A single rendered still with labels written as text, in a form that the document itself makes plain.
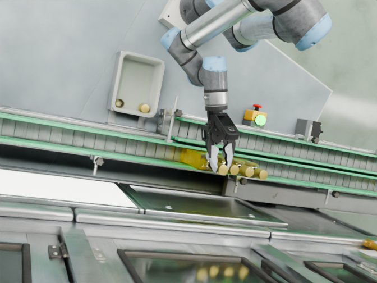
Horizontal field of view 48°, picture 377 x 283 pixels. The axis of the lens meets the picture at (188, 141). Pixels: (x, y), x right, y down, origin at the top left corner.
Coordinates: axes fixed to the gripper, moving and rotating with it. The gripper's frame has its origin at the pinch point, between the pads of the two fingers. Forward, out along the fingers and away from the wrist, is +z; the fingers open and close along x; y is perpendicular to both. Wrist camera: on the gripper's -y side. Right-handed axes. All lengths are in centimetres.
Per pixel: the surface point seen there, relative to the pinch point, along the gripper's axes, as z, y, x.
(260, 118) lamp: -10.6, 33.2, -34.4
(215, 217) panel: 10.7, -13.5, 9.2
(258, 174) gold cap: 4.8, 3.1, -15.1
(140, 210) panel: 5.1, -13.5, 30.9
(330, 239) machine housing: 21.4, -20.9, -25.3
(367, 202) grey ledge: 34, 30, -90
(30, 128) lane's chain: -15, 31, 56
